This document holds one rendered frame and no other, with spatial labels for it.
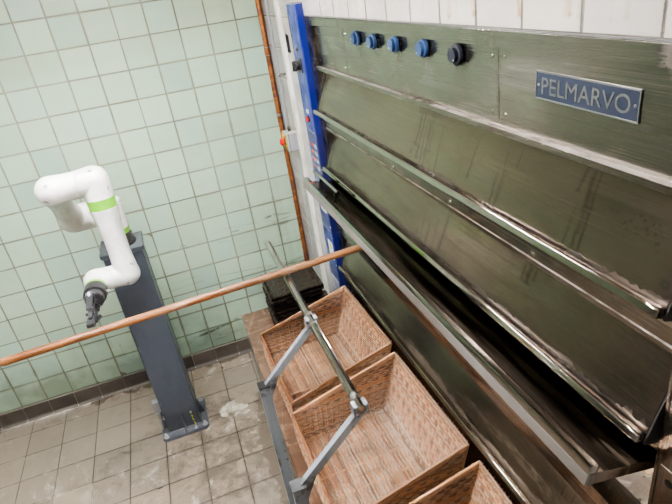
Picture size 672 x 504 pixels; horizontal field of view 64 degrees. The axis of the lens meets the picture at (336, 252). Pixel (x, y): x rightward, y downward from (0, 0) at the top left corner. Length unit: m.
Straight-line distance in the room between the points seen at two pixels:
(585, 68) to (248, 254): 2.82
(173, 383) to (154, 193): 1.10
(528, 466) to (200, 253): 2.46
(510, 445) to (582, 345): 0.56
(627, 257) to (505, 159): 0.38
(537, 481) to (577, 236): 0.76
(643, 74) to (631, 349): 0.48
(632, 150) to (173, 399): 2.79
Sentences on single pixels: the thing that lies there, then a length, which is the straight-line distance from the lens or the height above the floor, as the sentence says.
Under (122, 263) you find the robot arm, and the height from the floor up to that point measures 1.27.
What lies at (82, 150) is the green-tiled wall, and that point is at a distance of 3.30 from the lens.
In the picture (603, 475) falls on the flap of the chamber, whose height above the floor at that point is 1.41.
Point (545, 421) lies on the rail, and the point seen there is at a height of 1.44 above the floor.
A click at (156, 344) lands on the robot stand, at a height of 0.63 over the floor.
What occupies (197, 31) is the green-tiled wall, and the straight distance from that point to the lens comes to 3.22.
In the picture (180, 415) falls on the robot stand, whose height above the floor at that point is 0.12.
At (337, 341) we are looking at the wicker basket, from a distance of 2.80.
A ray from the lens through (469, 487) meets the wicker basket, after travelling 1.91.
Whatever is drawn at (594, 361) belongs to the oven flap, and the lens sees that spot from 1.18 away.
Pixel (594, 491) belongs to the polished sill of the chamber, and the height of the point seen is 1.17.
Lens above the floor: 2.24
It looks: 27 degrees down
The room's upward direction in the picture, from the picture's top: 9 degrees counter-clockwise
